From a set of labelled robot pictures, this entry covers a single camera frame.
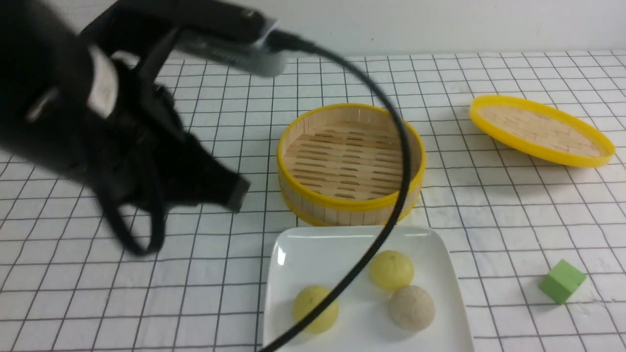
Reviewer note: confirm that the yellow steamed bun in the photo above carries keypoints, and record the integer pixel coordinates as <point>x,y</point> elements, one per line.
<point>309,298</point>
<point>390,270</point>

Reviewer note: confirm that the bamboo steamer lid yellow rim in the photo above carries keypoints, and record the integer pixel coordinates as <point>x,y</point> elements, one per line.
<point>541,131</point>

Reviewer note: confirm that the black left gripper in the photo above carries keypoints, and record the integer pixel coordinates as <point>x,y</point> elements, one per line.
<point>142,153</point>

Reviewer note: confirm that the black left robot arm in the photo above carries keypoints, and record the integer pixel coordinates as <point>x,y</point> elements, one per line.
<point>46,70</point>

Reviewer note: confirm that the bamboo steamer basket yellow rim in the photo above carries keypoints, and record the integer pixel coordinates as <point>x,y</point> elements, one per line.
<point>341,165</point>

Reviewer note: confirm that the green foam cube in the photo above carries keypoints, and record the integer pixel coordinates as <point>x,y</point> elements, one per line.
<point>561,282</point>

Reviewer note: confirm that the beige steamed bun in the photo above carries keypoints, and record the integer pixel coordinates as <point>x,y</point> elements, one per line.
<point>412,308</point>

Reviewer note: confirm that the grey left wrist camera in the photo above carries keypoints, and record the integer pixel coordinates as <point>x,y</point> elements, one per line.
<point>235,40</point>

